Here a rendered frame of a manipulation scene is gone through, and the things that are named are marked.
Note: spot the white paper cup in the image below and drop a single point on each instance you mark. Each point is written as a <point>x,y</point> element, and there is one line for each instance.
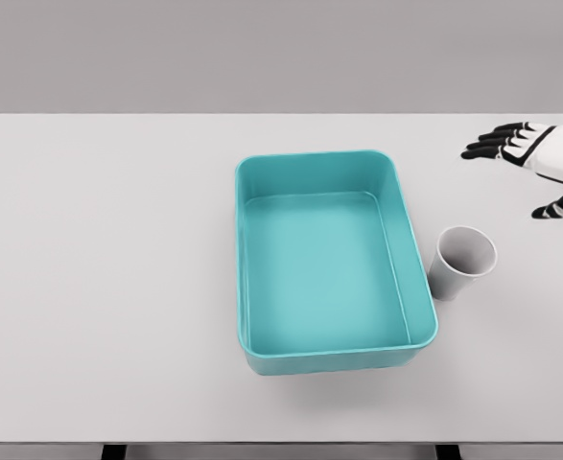
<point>463,261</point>

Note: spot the teal rectangular basket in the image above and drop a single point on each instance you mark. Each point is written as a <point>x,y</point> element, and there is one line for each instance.
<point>329,268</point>

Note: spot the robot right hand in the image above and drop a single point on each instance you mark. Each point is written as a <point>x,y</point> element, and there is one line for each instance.
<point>556,152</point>

